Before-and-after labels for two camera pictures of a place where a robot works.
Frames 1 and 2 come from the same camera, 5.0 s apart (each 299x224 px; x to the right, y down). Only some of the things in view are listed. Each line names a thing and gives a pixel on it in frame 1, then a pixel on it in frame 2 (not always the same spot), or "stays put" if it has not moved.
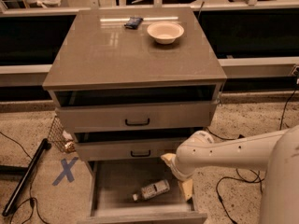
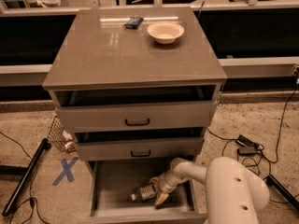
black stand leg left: [46, 145] stays put
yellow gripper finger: [169, 159] to [154, 180]
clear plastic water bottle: [151, 190] stays put
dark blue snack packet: [134, 22] stays put
